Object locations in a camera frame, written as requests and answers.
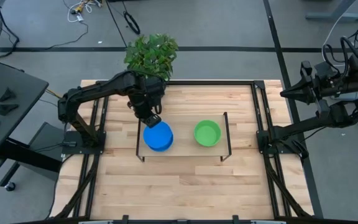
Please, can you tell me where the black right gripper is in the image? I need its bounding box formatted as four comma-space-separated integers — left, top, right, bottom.
280, 60, 338, 106

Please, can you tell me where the green mini bowl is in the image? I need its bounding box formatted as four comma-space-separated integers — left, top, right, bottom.
196, 138, 221, 148
195, 136, 222, 147
193, 119, 223, 146

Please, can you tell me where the grey desk foot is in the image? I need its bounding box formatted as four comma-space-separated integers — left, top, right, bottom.
305, 0, 358, 22
330, 91, 358, 102

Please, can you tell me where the wooden shelf with black legs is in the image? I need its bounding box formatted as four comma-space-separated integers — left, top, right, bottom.
135, 111, 232, 163

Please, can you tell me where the green plant in black pot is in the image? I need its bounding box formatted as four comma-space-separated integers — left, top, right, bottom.
123, 33, 180, 82

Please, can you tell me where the black desk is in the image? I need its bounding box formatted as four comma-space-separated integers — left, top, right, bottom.
0, 58, 63, 193

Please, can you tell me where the black triangular stand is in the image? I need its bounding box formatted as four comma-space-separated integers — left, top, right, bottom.
0, 86, 16, 103

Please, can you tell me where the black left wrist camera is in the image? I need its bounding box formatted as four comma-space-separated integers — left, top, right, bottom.
144, 114, 163, 129

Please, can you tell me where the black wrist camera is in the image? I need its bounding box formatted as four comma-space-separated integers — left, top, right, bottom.
314, 61, 335, 79
144, 114, 163, 129

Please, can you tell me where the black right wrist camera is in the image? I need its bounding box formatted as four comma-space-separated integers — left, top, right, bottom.
314, 61, 335, 79

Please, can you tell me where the white floor cable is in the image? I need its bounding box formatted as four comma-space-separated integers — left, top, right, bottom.
321, 11, 351, 68

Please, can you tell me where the black metal table frame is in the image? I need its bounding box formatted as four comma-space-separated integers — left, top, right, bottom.
50, 79, 316, 224

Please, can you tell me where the black coiled cable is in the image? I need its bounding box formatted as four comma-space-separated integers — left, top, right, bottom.
122, 11, 142, 35

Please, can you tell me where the black floor cable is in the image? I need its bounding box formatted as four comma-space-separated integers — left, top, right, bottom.
47, 21, 90, 50

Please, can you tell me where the white power cable bundle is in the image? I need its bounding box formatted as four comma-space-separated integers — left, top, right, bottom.
66, 0, 103, 24

